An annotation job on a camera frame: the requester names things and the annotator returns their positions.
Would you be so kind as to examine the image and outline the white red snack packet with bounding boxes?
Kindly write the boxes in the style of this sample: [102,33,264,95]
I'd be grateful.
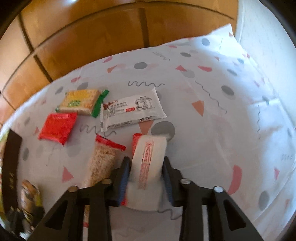
[121,133,167,211]

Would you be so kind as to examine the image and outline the rice bar red ends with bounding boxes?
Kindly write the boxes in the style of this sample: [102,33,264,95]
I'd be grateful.
[81,133,127,229]

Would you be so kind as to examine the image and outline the dark brown chocolate snack packet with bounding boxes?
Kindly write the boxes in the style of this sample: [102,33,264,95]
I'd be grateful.
[8,179,45,238]

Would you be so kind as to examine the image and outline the yellow cracker packet green ends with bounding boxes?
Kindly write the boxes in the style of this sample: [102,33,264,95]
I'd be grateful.
[55,89,109,118]

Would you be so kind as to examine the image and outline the white nutrition label snack packet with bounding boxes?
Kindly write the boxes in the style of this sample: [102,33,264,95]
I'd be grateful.
[100,88,166,132]

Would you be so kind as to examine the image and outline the patterned white tablecloth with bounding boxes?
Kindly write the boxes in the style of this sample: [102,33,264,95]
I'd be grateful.
[1,25,295,240]

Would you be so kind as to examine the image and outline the gold tin box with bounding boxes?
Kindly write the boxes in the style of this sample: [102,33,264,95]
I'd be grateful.
[1,129,22,217]

